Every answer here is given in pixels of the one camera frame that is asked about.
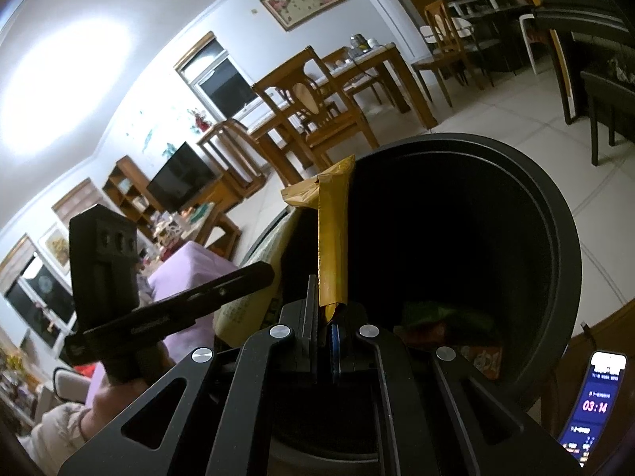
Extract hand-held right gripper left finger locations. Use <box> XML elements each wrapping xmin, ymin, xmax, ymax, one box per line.
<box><xmin>58</xmin><ymin>275</ymin><xmax>323</xmax><ymax>476</ymax></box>

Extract white standing air conditioner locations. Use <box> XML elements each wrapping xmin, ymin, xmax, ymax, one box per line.
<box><xmin>352</xmin><ymin>0</ymin><xmax>422</xmax><ymax>67</ymax></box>

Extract wooden dining table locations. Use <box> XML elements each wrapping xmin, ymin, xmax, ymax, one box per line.
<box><xmin>248</xmin><ymin>42</ymin><xmax>440</xmax><ymax>159</ymax></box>

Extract black trash bin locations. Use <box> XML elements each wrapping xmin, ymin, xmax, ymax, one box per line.
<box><xmin>238</xmin><ymin>131</ymin><xmax>583</xmax><ymax>464</ymax></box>

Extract yellow packet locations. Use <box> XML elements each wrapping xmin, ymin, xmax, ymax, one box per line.
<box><xmin>280</xmin><ymin>155</ymin><xmax>357</xmax><ymax>325</ymax></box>

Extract striped roller blind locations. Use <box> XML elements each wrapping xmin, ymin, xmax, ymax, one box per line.
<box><xmin>52</xmin><ymin>178</ymin><xmax>102</xmax><ymax>229</ymax></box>

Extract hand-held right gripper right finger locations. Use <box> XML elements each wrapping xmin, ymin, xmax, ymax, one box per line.
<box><xmin>325</xmin><ymin>302</ymin><xmax>581</xmax><ymax>476</ymax></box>

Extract wooden plant stand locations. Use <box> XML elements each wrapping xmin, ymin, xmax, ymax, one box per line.
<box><xmin>197</xmin><ymin>119</ymin><xmax>269</xmax><ymax>199</ymax></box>

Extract wooden sofa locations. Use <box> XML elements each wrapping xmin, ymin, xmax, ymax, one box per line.
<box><xmin>0</xmin><ymin>352</ymin><xmax>100</xmax><ymax>437</ymax></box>

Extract sunflower painting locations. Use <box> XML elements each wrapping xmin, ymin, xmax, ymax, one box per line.
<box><xmin>38</xmin><ymin>223</ymin><xmax>70</xmax><ymax>276</ymax></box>

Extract black television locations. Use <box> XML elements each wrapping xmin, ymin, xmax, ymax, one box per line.
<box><xmin>146</xmin><ymin>141</ymin><xmax>216</xmax><ymax>214</ymax></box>

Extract black desk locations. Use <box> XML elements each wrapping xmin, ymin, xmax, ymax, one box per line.
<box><xmin>446</xmin><ymin>0</ymin><xmax>539</xmax><ymax>77</ymax></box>

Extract framed floral picture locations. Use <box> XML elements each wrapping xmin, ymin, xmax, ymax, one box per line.
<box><xmin>260</xmin><ymin>0</ymin><xmax>344</xmax><ymax>32</ymax></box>

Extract white curved chair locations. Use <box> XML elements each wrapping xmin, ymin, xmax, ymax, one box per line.
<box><xmin>518</xmin><ymin>10</ymin><xmax>539</xmax><ymax>75</ymax></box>

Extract smartphone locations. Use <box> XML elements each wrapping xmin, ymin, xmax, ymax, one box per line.
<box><xmin>556</xmin><ymin>349</ymin><xmax>627</xmax><ymax>467</ymax></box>

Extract person's left hand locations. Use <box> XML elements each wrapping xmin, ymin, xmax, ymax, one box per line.
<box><xmin>82</xmin><ymin>379</ymin><xmax>156</xmax><ymax>440</ymax></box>

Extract beige printed sack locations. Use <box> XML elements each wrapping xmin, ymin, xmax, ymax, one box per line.
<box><xmin>213</xmin><ymin>208</ymin><xmax>318</xmax><ymax>353</ymax></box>

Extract wooden bookshelf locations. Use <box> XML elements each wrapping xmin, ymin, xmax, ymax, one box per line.
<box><xmin>102</xmin><ymin>155</ymin><xmax>160</xmax><ymax>229</ymax></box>

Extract wooden coffee table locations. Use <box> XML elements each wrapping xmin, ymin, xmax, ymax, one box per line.
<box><xmin>149</xmin><ymin>203</ymin><xmax>241</xmax><ymax>261</ymax></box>

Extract black piano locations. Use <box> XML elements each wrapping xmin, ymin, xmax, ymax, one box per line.
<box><xmin>533</xmin><ymin>0</ymin><xmax>635</xmax><ymax>125</ymax></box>

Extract black piano bench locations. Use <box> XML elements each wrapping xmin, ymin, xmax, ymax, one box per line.
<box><xmin>580</xmin><ymin>69</ymin><xmax>635</xmax><ymax>167</ymax></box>

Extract glass balcony door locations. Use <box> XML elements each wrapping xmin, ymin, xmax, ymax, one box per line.
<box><xmin>0</xmin><ymin>235</ymin><xmax>77</xmax><ymax>350</ymax></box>

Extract white framed window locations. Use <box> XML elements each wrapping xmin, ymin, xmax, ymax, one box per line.
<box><xmin>173</xmin><ymin>32</ymin><xmax>261</xmax><ymax>125</ymax></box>

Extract wooden dining chair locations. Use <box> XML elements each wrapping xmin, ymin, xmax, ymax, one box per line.
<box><xmin>322</xmin><ymin>47</ymin><xmax>358</xmax><ymax>67</ymax></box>
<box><xmin>252</xmin><ymin>47</ymin><xmax>380</xmax><ymax>169</ymax></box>
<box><xmin>412</xmin><ymin>0</ymin><xmax>497</xmax><ymax>107</ymax></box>

